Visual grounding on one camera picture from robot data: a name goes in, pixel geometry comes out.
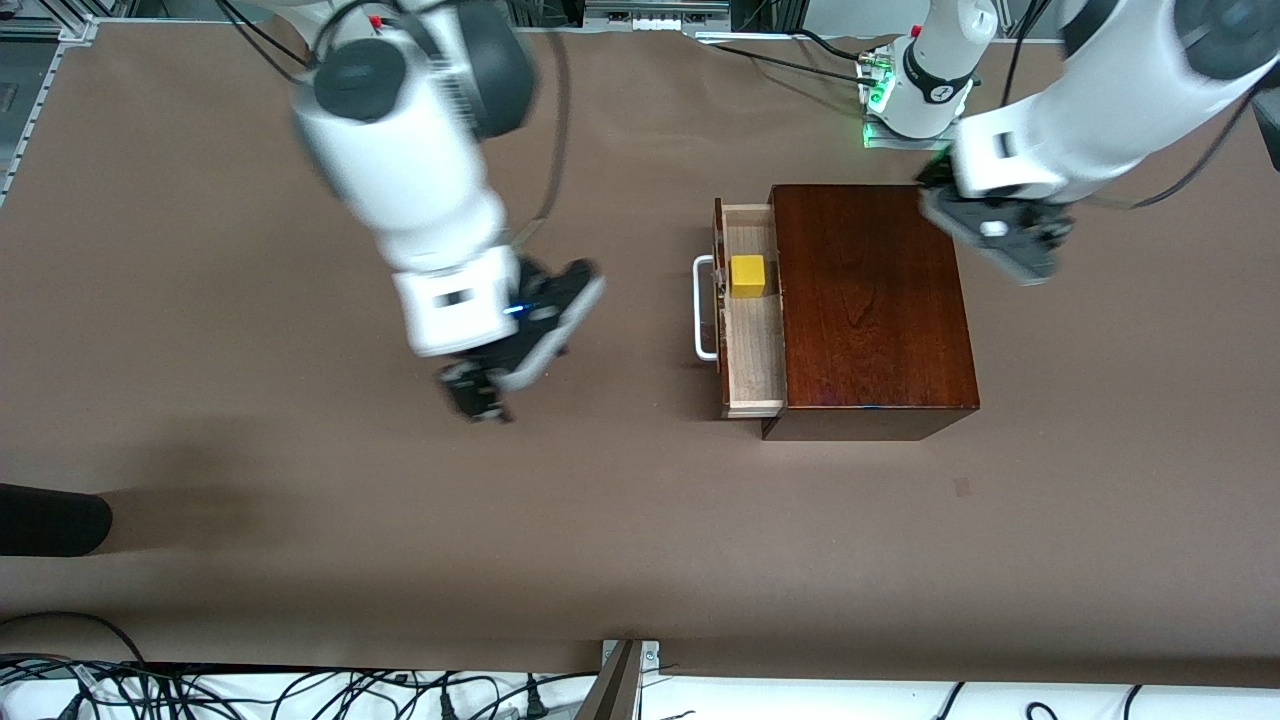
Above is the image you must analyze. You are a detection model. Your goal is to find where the wooden drawer with white handle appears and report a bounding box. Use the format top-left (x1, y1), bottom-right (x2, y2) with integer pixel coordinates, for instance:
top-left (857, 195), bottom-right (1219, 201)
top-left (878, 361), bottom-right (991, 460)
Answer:
top-left (693, 197), bottom-right (789, 421)

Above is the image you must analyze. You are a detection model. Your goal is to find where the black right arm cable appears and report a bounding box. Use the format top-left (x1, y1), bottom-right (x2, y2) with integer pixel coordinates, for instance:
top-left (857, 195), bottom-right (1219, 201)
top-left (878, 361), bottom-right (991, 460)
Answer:
top-left (215, 0), bottom-right (573, 253)

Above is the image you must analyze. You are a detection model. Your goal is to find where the aluminium equipment rack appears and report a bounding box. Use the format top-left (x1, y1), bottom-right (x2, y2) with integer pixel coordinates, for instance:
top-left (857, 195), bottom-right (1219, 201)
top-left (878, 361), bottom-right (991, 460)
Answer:
top-left (530, 0), bottom-right (801, 33)

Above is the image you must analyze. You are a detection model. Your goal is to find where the aluminium table frame rail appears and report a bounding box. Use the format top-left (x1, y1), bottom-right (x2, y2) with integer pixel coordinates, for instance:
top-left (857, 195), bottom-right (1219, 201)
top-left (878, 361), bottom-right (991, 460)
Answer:
top-left (0, 15), bottom-right (101, 208)

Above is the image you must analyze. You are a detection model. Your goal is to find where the black padded cylinder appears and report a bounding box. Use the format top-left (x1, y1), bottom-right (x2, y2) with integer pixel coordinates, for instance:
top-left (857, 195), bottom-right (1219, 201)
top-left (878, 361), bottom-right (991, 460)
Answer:
top-left (0, 483), bottom-right (113, 558)

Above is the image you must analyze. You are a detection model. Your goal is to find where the grey power strip box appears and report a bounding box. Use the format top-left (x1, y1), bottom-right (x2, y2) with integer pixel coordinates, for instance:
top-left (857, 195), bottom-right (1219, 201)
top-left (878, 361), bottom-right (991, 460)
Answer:
top-left (585, 0), bottom-right (731, 26)

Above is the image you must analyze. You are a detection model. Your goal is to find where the white bench surface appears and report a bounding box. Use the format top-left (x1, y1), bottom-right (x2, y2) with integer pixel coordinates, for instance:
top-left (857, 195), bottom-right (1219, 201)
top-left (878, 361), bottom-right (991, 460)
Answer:
top-left (0, 665), bottom-right (1280, 720)

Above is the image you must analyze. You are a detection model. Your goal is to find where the metal bracket with dark post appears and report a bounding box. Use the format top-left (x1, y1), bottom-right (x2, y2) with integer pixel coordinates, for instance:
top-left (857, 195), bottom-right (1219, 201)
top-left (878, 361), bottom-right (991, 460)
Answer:
top-left (575, 640), bottom-right (661, 720)

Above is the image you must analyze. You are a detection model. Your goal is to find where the dark brown wooden cabinet box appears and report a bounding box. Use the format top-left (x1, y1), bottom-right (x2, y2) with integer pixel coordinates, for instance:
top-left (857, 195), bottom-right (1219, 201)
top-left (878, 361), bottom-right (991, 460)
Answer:
top-left (762, 183), bottom-right (981, 442)

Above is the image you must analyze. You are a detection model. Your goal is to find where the brown paper table cover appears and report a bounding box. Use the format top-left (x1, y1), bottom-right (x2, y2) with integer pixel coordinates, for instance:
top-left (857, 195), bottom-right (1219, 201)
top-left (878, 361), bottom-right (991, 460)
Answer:
top-left (0, 25), bottom-right (1280, 691)

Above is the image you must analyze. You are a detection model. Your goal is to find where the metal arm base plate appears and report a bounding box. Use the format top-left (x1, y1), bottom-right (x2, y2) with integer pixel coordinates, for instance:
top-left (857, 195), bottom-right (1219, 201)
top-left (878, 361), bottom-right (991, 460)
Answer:
top-left (862, 55), bottom-right (969, 151)

